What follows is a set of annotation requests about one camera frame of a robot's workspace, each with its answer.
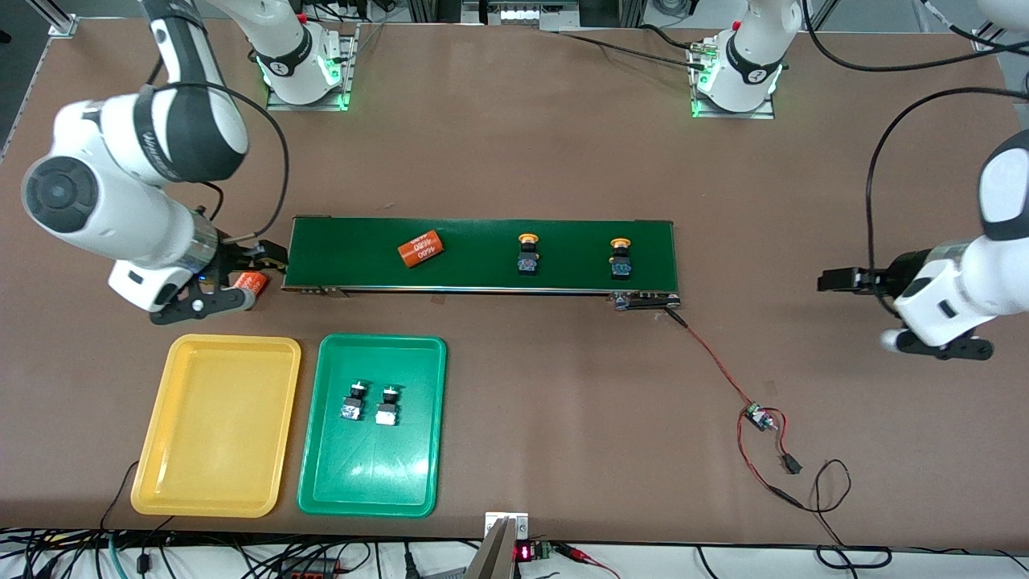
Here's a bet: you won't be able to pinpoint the yellow plastic tray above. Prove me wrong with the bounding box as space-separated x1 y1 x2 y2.
130 334 302 518

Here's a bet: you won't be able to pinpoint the green belt conveyor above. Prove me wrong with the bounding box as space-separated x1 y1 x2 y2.
281 215 683 313

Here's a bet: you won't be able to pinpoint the green plastic tray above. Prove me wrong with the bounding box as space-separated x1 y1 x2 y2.
297 333 448 518

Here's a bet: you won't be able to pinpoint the black orange power strip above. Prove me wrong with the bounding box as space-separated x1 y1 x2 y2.
277 556 355 579

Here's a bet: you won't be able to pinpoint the grey control box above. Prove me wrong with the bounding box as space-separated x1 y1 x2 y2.
462 0 581 33

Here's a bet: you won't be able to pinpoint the red clip leads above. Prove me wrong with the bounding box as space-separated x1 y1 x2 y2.
555 543 624 579

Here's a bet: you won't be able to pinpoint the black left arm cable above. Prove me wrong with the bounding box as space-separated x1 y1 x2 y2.
800 0 1029 318

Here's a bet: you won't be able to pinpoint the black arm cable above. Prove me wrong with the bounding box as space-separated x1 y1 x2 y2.
800 0 1029 318
145 56 291 242

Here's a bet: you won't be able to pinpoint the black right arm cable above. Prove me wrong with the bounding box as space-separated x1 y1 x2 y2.
145 56 291 242

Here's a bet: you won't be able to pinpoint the red black conveyor wire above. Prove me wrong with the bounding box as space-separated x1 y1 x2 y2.
663 308 805 509

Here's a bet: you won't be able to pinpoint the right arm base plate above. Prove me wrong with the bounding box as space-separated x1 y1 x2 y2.
265 23 356 112

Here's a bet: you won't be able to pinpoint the thin black looped cable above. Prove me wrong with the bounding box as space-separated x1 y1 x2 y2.
772 458 893 570

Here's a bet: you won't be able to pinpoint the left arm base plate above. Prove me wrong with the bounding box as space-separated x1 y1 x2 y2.
690 39 777 120

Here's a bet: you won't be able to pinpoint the aluminium corner bracket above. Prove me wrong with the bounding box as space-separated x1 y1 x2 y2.
47 0 80 38
969 0 1029 55

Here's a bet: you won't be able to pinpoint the thin black table cable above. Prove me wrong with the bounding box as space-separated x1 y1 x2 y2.
99 460 174 533

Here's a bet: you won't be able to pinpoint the tangled black cable bundle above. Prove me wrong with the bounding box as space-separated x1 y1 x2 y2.
0 527 483 579

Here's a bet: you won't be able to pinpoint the thick black base cable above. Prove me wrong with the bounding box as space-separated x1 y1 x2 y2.
559 24 712 72

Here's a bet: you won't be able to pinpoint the aluminium camera mount profile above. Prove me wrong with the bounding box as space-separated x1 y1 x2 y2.
465 512 531 579

